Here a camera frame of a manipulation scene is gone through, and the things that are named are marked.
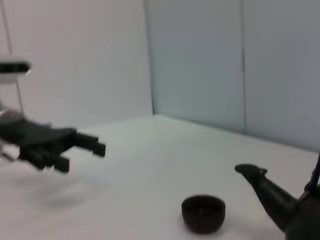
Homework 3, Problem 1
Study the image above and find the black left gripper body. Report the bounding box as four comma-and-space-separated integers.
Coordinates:
0, 119, 77, 171

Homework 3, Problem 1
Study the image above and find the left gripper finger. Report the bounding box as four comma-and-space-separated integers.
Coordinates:
54, 156, 70, 173
73, 132, 106, 158

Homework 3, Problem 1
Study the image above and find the small dark teacup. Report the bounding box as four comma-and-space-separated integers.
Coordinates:
181, 194, 226, 235

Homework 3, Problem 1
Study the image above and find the black teapot with hoop handle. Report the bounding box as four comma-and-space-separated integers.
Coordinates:
234, 149, 320, 240

